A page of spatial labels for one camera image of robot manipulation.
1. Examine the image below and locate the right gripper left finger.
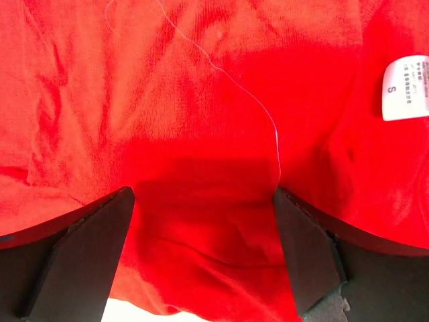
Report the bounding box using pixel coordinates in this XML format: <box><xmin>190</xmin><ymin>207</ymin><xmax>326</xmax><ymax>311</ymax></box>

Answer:
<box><xmin>1</xmin><ymin>186</ymin><xmax>135</xmax><ymax>321</ymax></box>

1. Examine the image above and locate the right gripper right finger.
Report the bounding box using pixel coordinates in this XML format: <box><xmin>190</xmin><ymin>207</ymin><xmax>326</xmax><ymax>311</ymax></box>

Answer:
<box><xmin>273</xmin><ymin>188</ymin><xmax>428</xmax><ymax>321</ymax></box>

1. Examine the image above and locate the red t shirt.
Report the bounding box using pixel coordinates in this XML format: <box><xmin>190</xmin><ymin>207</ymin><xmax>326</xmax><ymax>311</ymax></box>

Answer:
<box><xmin>1</xmin><ymin>1</ymin><xmax>428</xmax><ymax>321</ymax></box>

